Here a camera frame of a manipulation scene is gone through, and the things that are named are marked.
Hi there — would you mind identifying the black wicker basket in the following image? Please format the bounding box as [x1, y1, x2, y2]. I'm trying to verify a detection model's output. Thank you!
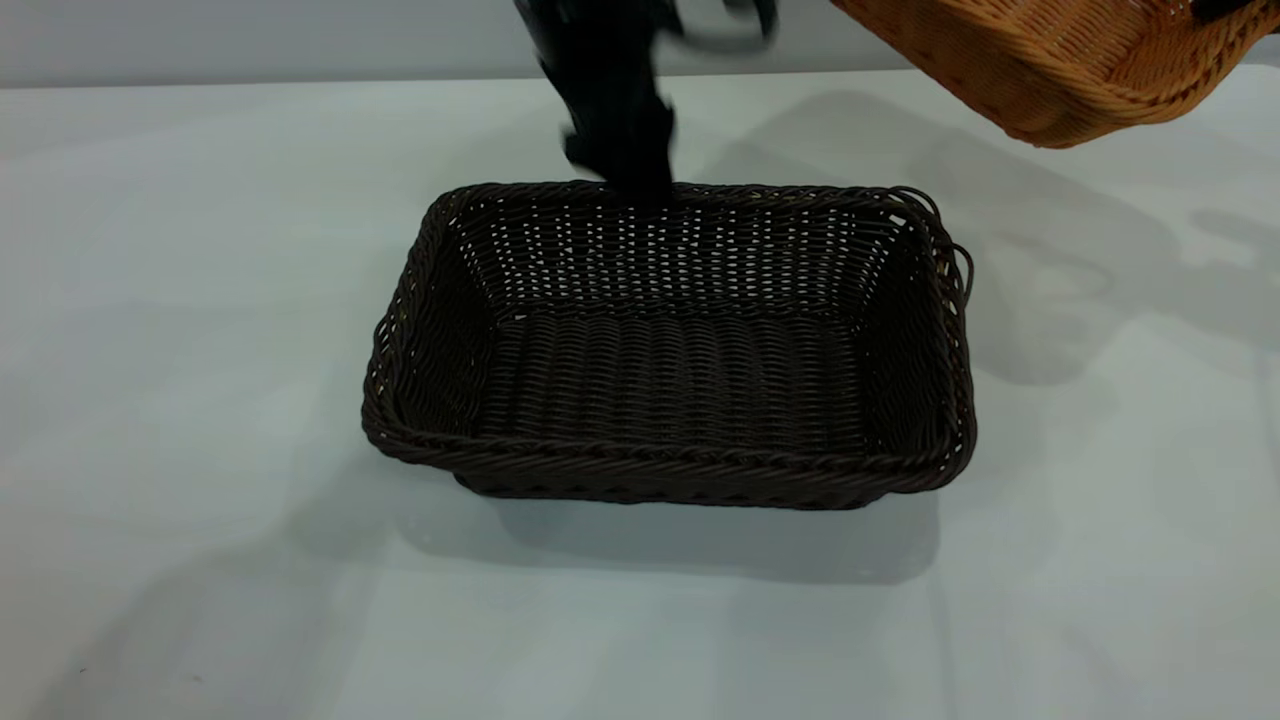
[361, 181, 977, 512]

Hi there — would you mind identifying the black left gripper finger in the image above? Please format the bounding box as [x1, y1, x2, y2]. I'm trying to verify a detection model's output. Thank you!
[620, 106, 678, 208]
[563, 130, 629, 189]

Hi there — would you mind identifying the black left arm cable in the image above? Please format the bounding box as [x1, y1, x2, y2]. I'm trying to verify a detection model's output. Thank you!
[680, 0, 780, 55]

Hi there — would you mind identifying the orange wicker basket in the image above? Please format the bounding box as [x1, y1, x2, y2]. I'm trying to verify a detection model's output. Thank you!
[830, 0, 1280, 150]

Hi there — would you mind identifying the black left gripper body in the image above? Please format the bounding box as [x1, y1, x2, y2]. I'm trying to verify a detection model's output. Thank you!
[514, 0, 683, 141]

